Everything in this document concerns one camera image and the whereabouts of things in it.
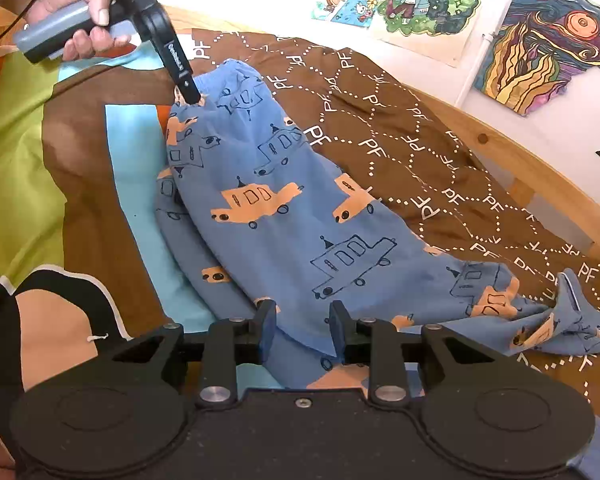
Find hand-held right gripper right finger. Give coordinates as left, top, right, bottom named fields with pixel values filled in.
left=329, top=301, right=509, bottom=409

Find wooden bed frame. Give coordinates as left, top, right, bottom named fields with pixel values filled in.
left=160, top=5, right=600, bottom=271

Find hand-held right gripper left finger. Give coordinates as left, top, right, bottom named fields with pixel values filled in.
left=99, top=300, right=279, bottom=409

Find brown printed blanket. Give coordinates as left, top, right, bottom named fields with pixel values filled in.
left=187, top=27, right=600, bottom=411

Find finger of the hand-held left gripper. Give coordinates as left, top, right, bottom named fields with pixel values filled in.
left=150, top=10, right=202, bottom=107

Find swirly wave wall poster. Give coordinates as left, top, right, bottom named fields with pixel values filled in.
left=472, top=0, right=600, bottom=117

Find white wall pipe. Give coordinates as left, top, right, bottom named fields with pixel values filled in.
left=454, top=34, right=497, bottom=107

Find green cartoon figure wall poster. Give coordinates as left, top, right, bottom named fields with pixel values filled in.
left=370, top=0, right=497, bottom=69

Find blue car print pants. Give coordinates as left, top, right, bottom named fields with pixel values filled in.
left=155, top=57, right=600, bottom=480

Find colour block bed sheet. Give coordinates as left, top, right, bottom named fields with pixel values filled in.
left=0, top=10, right=291, bottom=480

